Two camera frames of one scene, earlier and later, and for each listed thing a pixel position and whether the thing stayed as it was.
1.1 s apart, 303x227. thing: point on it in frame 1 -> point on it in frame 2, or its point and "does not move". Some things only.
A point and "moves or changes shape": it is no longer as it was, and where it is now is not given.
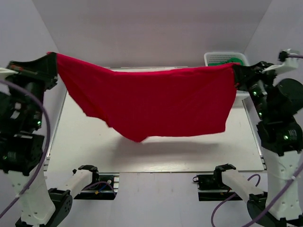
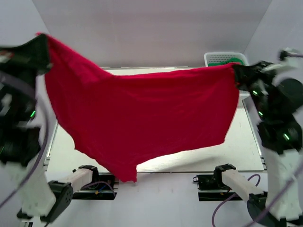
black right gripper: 244,75 does not move
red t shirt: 141,105 moves or changes shape
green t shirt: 234,60 does not move
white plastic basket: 211,57 does not move
